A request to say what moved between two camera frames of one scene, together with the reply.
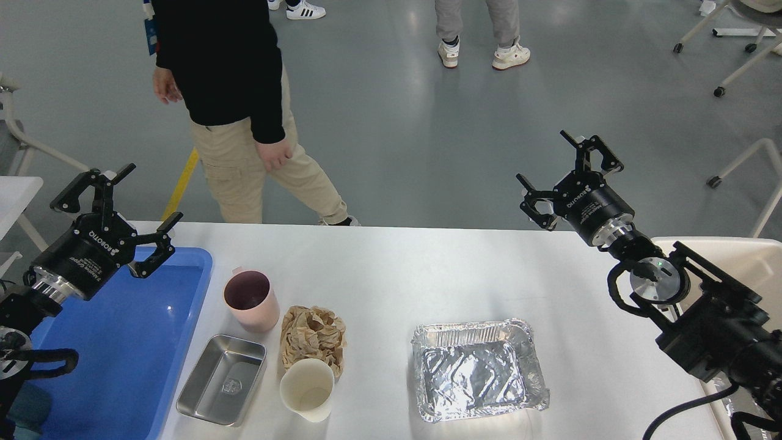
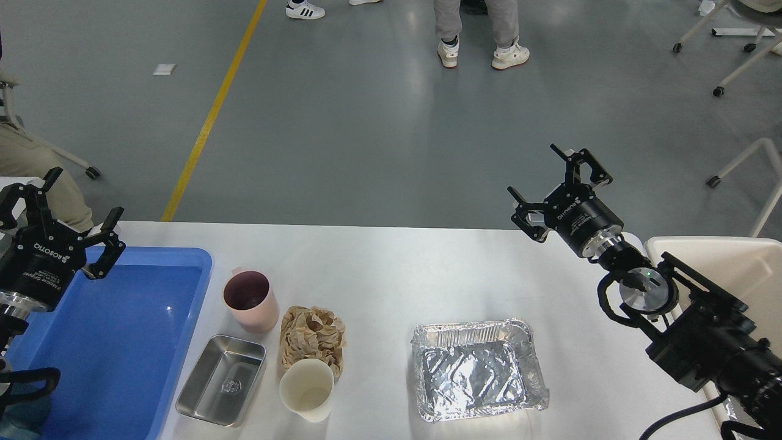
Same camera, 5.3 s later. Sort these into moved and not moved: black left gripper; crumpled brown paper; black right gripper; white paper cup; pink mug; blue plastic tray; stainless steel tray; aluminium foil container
Moved: black right gripper; black left gripper
Not moved: aluminium foil container; white paper cup; stainless steel tray; crumpled brown paper; blue plastic tray; pink mug
